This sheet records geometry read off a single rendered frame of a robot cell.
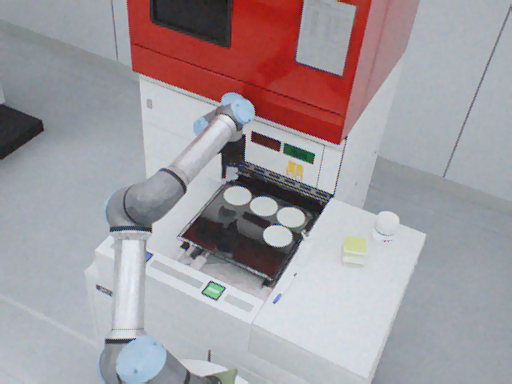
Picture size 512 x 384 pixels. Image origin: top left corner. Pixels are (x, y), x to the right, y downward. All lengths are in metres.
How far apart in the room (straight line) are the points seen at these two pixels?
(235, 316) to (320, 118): 0.67
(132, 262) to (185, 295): 0.24
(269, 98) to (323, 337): 0.77
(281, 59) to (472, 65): 1.72
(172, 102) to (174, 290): 0.77
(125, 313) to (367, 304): 0.71
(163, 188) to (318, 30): 0.64
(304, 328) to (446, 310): 1.56
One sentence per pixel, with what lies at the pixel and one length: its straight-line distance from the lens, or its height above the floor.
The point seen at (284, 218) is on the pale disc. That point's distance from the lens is 2.13.
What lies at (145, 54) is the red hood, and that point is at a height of 1.31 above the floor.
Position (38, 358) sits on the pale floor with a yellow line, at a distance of 2.91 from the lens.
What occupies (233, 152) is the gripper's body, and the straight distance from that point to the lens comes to 2.05.
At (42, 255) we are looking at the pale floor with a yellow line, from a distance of 3.28.
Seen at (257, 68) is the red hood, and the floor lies 1.41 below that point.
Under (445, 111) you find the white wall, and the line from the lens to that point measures 3.58.
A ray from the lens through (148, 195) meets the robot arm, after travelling 1.57.
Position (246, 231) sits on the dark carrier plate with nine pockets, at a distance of 2.07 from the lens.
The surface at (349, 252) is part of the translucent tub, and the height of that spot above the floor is 1.03.
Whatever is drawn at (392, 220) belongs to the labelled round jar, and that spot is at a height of 1.06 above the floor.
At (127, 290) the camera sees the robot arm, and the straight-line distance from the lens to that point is 1.64.
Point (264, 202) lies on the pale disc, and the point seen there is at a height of 0.90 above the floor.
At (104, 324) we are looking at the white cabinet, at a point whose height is 0.57.
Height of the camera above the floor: 2.38
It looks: 42 degrees down
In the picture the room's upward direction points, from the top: 6 degrees clockwise
